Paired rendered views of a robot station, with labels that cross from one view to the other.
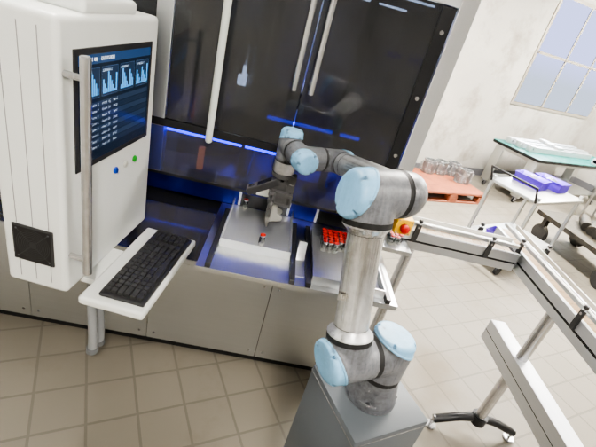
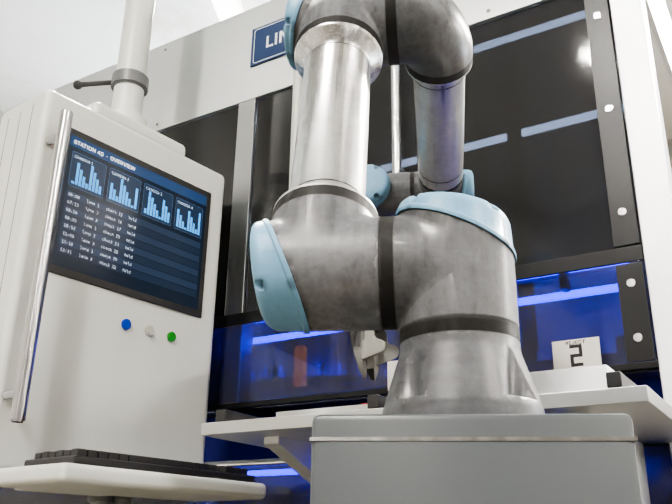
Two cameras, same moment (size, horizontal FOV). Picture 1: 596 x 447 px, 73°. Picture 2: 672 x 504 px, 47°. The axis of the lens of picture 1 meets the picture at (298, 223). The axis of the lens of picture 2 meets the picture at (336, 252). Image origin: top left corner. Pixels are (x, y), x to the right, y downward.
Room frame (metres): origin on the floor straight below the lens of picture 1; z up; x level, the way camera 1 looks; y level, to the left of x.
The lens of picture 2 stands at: (0.17, -0.69, 0.69)
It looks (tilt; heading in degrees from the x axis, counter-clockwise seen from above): 21 degrees up; 38
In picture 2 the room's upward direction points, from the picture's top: 1 degrees clockwise
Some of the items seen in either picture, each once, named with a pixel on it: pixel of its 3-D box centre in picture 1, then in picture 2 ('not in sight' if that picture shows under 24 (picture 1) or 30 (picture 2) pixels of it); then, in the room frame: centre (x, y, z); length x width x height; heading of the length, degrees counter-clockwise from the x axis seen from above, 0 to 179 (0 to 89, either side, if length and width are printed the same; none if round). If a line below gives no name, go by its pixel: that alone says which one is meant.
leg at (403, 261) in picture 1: (385, 303); not in sight; (1.73, -0.55, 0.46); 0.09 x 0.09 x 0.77; 7
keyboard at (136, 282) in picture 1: (151, 262); (148, 468); (1.09, 0.45, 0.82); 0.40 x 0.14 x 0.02; 0
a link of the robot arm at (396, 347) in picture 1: (387, 350); (448, 267); (0.82, -0.32, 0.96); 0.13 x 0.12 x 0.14; 120
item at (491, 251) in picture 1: (447, 235); not in sight; (1.74, -0.70, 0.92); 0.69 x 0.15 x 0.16; 97
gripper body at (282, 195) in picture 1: (281, 188); not in sight; (1.29, 0.09, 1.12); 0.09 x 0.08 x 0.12; 97
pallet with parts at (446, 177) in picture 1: (437, 178); not in sight; (5.21, -1.63, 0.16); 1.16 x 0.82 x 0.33; 121
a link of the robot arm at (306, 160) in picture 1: (306, 158); (379, 194); (1.21, 0.03, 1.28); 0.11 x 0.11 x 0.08; 30
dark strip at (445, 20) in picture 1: (406, 126); (615, 155); (1.53, -0.29, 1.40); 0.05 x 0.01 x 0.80; 97
